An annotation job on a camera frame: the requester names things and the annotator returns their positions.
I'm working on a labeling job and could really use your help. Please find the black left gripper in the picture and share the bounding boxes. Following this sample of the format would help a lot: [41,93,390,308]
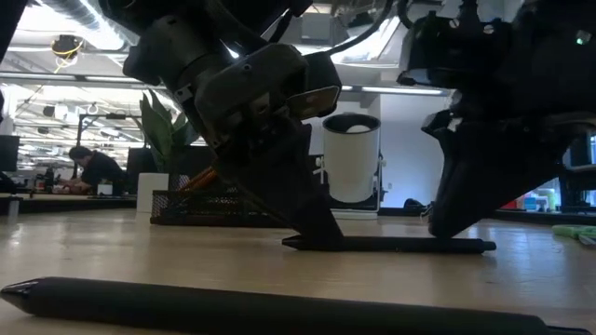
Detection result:
[193,44,346,248]

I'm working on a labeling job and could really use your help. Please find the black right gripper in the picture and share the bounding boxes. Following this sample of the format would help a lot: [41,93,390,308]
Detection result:
[421,64,596,239]

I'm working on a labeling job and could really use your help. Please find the black mesh desk organizer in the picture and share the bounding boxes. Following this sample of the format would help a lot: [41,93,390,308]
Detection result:
[149,174,299,229]

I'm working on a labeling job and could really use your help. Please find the black pen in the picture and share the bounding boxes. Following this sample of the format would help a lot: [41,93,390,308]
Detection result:
[281,234,498,255]
[0,276,596,335]

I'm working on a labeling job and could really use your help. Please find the green handled scissors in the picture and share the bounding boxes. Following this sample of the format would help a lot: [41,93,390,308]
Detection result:
[551,223,596,247]

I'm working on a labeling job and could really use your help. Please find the black bag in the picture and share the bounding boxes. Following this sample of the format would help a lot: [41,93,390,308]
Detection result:
[402,197,434,215]

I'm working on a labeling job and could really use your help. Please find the white cylinder with black rim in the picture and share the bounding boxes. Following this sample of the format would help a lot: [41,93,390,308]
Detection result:
[321,113,383,221]

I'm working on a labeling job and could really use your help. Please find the green plant in white pot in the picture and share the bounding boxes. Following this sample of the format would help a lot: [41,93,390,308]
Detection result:
[136,88,206,214]

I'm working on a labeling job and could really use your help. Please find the black background monitor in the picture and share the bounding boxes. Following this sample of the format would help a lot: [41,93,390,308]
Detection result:
[126,147,156,194]
[0,134,21,174]

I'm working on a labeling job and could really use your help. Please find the person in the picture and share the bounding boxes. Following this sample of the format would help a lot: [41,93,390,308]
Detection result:
[58,144,129,195]

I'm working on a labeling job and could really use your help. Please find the black background stand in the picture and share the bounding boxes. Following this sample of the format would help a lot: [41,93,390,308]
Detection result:
[74,113,141,181]

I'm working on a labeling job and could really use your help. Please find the white cable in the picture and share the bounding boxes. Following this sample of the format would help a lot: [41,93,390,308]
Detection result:
[312,155,327,186]

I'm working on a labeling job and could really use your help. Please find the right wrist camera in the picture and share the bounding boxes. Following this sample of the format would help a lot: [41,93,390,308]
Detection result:
[399,12,513,89]

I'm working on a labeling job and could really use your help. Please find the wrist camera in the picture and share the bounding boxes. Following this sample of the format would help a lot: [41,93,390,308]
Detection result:
[286,49,344,121]
[399,12,513,89]

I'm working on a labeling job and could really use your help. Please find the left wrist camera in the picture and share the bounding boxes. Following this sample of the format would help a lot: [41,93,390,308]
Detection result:
[286,49,344,121]

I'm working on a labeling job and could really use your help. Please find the black ceiling cable reel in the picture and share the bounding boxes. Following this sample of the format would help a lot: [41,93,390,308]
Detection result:
[49,33,86,60]

